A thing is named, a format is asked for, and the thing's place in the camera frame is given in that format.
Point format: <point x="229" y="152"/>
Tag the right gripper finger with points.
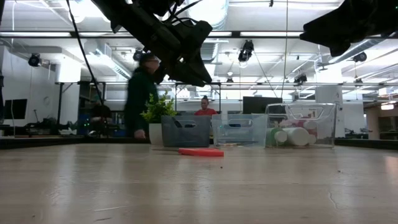
<point x="339" y="49"/>
<point x="323" y="29"/>

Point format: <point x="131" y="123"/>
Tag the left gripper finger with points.
<point x="160" y="73"/>
<point x="194" y="74"/>

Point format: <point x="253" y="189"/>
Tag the pink paint bottle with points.
<point x="309" y="125"/>

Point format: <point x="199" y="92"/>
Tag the white paint bottle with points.
<point x="297" y="137"/>

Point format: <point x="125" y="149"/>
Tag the green paint bottle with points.
<point x="273" y="137"/>

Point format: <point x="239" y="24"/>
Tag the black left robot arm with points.
<point x="136" y="21"/>

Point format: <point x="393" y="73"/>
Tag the black ceiling spotlight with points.
<point x="34" y="59"/>
<point x="301" y="78"/>
<point x="138" y="55"/>
<point x="360" y="57"/>

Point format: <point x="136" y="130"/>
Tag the green potted plant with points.
<point x="157" y="109"/>

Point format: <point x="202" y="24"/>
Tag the overhead light bar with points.
<point x="264" y="34"/>

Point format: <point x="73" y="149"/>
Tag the grey plastic bin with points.
<point x="186" y="137"/>

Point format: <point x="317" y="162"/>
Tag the small clear plastic bin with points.
<point x="239" y="132"/>

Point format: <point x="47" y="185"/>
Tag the black computer monitor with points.
<point x="261" y="105"/>
<point x="15" y="109"/>

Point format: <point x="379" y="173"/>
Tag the tall clear plastic bin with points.
<point x="326" y="130"/>

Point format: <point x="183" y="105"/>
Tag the silver ventilation duct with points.
<point x="214" y="12"/>

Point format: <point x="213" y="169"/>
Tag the black overhead camera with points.
<point x="247" y="49"/>

